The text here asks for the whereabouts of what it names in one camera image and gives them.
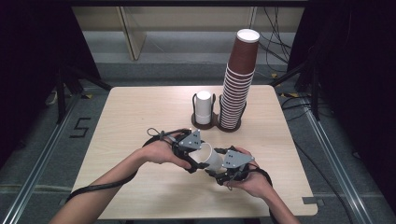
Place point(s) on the beige wooden panel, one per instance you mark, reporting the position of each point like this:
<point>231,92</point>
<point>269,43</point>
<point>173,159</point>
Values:
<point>132,34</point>

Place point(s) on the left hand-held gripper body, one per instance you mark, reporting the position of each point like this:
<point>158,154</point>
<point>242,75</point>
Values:
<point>189,141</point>

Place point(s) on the black metal stand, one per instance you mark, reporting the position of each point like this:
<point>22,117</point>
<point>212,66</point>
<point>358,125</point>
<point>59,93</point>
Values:
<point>62,96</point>
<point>314,93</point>

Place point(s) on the white paper cup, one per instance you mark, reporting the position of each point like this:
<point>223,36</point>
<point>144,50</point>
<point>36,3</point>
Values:
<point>203,105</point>
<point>210,157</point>

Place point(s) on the yellow black floor tape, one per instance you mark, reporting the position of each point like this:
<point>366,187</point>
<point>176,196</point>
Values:
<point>288,94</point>

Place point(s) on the stack of brown cups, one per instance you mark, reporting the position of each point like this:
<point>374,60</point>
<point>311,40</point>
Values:
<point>233,102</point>

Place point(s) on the black curtain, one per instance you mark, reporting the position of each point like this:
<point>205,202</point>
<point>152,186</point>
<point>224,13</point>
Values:
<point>28,62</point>
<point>358,77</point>

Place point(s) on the person's right hand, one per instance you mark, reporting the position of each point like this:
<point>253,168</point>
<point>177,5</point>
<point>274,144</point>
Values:
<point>252,185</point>

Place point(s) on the person's left hand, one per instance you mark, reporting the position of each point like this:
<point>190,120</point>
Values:
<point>158,152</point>

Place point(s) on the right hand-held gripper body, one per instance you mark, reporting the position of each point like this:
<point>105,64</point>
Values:
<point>236,160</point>

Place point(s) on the aluminium floor rail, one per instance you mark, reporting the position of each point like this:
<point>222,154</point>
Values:
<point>40,161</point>
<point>335,161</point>

